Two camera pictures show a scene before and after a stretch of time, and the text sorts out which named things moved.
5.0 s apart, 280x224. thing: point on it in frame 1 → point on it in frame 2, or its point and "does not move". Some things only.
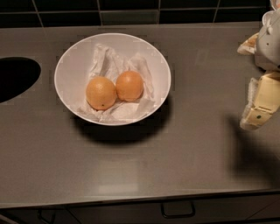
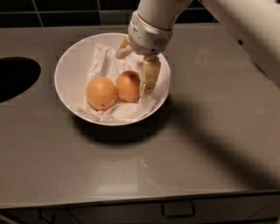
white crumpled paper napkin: (107, 63) does not move
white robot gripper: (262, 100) → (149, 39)
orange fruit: (101, 93) does not move
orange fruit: (129, 86) does not move
